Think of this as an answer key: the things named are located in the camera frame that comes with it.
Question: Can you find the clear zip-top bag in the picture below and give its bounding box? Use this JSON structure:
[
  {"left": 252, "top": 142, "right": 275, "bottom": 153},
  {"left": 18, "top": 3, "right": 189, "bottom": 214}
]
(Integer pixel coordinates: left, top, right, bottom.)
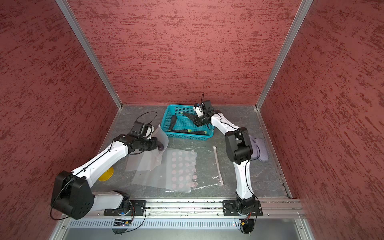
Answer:
[
  {"left": 125, "top": 125, "right": 169, "bottom": 172},
  {"left": 132, "top": 158, "right": 179, "bottom": 190}
]

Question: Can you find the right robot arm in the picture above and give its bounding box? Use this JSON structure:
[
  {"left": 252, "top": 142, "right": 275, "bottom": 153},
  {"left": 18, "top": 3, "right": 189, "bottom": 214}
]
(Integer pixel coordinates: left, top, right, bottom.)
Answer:
[{"left": 182, "top": 111, "right": 258, "bottom": 216}]

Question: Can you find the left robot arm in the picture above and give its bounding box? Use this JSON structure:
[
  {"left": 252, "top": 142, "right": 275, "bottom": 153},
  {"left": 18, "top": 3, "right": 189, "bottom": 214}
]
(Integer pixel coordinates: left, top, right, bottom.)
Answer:
[{"left": 51, "top": 135, "right": 165, "bottom": 220}]

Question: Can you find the pink dotted zip-top bag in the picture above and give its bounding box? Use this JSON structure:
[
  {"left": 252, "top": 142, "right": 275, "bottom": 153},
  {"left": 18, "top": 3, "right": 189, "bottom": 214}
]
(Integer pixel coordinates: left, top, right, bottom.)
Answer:
[{"left": 164, "top": 148, "right": 198, "bottom": 194}]

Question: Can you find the clear bag with white zipper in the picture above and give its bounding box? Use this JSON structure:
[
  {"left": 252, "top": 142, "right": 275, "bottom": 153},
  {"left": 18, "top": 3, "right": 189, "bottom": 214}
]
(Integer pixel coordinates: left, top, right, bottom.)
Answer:
[{"left": 193, "top": 146, "right": 224, "bottom": 189}]

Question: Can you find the teal plastic basket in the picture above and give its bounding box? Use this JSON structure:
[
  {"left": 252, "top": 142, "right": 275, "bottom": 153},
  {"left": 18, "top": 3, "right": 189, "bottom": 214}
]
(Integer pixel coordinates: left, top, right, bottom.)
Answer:
[{"left": 161, "top": 105, "right": 215, "bottom": 141}]

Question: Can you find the purple roller left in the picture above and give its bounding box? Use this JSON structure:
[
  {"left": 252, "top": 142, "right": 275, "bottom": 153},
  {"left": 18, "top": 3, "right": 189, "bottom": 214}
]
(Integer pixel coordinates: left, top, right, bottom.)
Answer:
[{"left": 250, "top": 135, "right": 261, "bottom": 160}]

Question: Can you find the purple roller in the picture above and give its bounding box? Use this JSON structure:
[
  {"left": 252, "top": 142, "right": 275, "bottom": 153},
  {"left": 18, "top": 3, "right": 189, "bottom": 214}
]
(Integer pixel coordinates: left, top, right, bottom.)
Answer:
[
  {"left": 250, "top": 135, "right": 261, "bottom": 160},
  {"left": 255, "top": 138, "right": 269, "bottom": 162}
]

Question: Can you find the purple roller right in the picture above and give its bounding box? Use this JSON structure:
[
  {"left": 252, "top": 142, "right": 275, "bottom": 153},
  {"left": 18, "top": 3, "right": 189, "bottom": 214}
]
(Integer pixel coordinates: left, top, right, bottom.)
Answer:
[{"left": 255, "top": 138, "right": 269, "bottom": 162}]

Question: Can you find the left circuit board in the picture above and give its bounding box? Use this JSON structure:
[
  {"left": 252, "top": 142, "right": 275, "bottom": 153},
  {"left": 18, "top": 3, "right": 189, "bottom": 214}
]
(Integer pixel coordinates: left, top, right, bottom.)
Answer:
[{"left": 113, "top": 219, "right": 132, "bottom": 228}]

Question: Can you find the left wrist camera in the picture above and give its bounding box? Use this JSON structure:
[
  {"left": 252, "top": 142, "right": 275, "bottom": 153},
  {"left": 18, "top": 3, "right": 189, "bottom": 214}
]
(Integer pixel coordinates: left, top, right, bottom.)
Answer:
[{"left": 129, "top": 121, "right": 154, "bottom": 139}]

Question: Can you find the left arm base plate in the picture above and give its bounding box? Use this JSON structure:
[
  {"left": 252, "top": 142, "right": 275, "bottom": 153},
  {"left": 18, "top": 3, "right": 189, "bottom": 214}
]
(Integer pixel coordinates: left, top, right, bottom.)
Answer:
[{"left": 104, "top": 200, "right": 147, "bottom": 217}]

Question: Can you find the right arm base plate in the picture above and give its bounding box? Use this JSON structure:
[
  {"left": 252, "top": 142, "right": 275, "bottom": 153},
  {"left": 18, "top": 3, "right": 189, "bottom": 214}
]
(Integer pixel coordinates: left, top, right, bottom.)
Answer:
[{"left": 222, "top": 200, "right": 264, "bottom": 217}]

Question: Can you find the aluminium front rail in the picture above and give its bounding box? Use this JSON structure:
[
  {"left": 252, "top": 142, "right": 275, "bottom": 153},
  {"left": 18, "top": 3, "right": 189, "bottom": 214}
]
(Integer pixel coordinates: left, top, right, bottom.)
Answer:
[{"left": 50, "top": 198, "right": 314, "bottom": 240}]

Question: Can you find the right corner aluminium post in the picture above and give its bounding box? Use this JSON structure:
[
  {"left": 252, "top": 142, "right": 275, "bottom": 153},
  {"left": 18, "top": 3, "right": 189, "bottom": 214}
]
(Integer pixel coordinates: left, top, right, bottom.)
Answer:
[{"left": 256, "top": 0, "right": 313, "bottom": 112}]

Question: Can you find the corner aluminium post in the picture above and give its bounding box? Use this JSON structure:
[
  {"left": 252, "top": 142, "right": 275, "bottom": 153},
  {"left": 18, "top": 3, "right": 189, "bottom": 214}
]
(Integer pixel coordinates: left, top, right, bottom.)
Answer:
[
  {"left": 56, "top": 0, "right": 123, "bottom": 111},
  {"left": 256, "top": 0, "right": 313, "bottom": 112}
]

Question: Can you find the left corner aluminium post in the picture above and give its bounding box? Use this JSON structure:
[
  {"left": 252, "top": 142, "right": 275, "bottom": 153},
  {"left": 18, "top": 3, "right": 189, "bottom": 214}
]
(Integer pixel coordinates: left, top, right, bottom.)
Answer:
[{"left": 56, "top": 0, "right": 123, "bottom": 111}]

